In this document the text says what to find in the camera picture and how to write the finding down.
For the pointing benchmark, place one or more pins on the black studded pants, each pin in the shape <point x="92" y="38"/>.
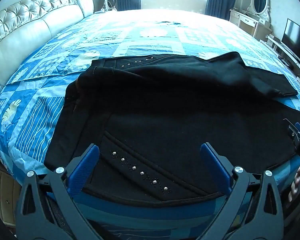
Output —
<point x="165" y="105"/>

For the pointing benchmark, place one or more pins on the black flat television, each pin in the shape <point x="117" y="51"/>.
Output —
<point x="296" y="42"/>

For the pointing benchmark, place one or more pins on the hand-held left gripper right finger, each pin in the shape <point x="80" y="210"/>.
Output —
<point x="215" y="165"/>

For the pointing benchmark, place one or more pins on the white box fan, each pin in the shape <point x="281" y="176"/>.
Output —
<point x="111" y="1"/>

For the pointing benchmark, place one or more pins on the white oval vanity mirror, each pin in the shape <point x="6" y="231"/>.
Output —
<point x="260" y="1"/>

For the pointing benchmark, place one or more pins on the person's right hand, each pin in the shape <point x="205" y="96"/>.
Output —
<point x="296" y="180"/>

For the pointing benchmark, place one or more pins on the beige bedside cabinet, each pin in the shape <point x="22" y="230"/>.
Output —
<point x="5" y="192"/>

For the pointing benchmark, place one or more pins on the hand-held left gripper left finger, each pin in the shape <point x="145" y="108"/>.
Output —
<point x="88" y="162"/>

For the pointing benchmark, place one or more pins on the white television stand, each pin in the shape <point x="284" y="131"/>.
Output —
<point x="287" y="55"/>

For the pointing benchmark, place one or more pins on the blue patterned bedsheet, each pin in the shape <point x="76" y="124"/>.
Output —
<point x="65" y="55"/>

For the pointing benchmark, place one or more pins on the white dressing table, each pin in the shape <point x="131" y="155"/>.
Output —
<point x="245" y="20"/>

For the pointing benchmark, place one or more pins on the white tufted leather headboard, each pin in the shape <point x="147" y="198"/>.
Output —
<point x="22" y="35"/>

